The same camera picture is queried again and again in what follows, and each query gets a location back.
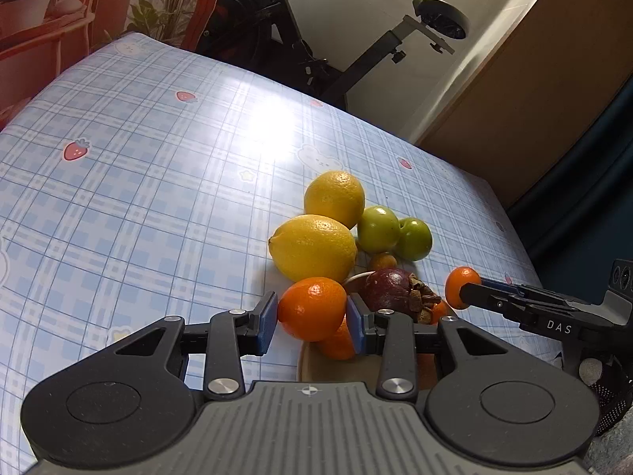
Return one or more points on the beige bowl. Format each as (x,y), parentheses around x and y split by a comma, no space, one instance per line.
(336,371)

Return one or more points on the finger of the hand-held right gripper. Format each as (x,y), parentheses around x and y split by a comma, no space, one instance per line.
(494,302)
(497,283)

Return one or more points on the black exercise bike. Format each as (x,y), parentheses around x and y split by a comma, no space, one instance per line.
(277,24)

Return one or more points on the small orange kumquat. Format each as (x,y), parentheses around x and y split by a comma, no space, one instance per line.
(382,261)

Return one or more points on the grey fuzzy cloth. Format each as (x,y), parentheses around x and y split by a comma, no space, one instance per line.
(613,455)

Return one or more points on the dark blue curtain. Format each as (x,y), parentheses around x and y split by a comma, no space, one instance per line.
(583,208)

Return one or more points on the dark purple mangosteen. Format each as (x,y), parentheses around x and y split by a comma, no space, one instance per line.
(390,291)

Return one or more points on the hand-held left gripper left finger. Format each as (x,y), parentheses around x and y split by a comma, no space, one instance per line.
(267,324)

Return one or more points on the printed room-scene wall backdrop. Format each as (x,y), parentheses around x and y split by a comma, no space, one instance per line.
(29,34)

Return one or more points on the wooden cabinet panel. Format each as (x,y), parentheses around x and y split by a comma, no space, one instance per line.
(519,109)

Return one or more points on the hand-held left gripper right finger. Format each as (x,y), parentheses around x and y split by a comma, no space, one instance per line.
(355,329)

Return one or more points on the green round fruit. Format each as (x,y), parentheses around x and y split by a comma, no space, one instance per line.
(415,240)
(378,227)

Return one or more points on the round yellow citrus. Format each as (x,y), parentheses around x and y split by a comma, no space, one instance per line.
(335,198)

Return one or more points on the oval yellow lemon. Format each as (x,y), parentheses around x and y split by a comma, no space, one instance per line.
(314,247)

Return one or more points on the blue checked tablecloth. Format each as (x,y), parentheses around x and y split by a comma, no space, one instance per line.
(148,158)

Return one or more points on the black mesh fabric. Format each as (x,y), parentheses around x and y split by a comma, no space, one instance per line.
(608,391)

